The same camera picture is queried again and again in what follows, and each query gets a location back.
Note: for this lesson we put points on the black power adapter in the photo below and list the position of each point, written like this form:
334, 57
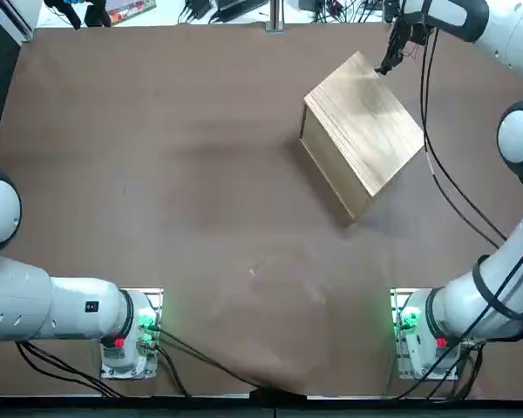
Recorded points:
199, 8

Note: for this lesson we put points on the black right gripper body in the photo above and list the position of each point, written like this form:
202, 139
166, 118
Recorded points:
412, 28

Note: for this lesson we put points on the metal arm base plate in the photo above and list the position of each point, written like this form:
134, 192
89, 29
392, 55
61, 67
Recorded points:
398, 348
150, 300

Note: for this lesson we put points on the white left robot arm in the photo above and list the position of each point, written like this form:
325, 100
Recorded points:
69, 305

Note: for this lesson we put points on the metal post with bracket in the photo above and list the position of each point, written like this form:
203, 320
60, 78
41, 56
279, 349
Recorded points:
275, 15

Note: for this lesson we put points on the white cabinet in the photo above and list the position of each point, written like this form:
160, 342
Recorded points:
13, 17

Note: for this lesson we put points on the grey power brick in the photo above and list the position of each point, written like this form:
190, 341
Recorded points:
239, 4

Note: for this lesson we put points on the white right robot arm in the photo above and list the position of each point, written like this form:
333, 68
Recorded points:
518, 43

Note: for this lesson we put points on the wooden drawer box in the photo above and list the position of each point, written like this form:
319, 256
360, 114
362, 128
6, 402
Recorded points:
366, 122

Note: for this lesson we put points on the colourful printed box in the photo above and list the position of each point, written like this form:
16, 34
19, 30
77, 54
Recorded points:
131, 9

